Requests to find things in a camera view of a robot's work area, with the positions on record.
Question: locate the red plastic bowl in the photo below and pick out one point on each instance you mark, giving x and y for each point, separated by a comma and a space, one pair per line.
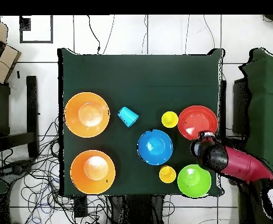
197, 120

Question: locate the light blue plastic bowl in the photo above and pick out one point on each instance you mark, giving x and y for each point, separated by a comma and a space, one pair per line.
155, 147

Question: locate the light blue plastic cup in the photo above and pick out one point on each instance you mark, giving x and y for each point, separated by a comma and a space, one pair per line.
128, 116

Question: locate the orange plastic bowl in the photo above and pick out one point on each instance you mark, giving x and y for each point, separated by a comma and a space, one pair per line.
87, 114
89, 182

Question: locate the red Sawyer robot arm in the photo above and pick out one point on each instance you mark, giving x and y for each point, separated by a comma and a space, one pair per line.
239, 163

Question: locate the yellow plastic cup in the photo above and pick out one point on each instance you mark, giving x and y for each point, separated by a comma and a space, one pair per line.
167, 174
169, 119

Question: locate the black box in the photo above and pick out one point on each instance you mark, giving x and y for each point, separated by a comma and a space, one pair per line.
240, 107

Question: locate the green plastic bowl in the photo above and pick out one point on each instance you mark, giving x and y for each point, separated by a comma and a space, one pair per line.
194, 182

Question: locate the dark green tablecloth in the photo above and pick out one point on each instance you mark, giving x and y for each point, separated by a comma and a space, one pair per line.
138, 81

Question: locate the black power adapter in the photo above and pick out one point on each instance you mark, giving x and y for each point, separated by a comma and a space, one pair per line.
80, 206

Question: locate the black equipment base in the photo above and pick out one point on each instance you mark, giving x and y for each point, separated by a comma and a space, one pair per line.
17, 169

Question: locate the black stand frame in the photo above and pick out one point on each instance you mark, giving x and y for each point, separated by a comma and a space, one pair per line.
32, 105

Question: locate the black square floor frame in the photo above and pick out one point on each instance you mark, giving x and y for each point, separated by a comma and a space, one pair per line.
21, 30

